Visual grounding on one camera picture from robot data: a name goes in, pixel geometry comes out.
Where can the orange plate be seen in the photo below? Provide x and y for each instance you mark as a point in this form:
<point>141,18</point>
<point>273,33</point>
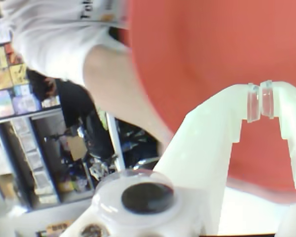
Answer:
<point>212,49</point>

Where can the white pole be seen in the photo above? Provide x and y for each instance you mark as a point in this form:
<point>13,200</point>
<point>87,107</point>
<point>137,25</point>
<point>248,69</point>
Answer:
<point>114,143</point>

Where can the tan cardboard box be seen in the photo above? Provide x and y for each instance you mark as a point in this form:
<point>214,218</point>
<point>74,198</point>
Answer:
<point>76,148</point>

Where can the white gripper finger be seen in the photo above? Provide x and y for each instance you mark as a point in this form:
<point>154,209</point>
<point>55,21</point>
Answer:
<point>293,118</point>
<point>199,148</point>

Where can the person in printed white T-shirt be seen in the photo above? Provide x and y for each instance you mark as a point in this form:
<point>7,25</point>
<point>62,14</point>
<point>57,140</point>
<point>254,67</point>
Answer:
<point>51,37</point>

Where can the shelf with colourful merchandise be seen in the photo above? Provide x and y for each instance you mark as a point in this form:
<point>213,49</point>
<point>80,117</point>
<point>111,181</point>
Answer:
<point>5,103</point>

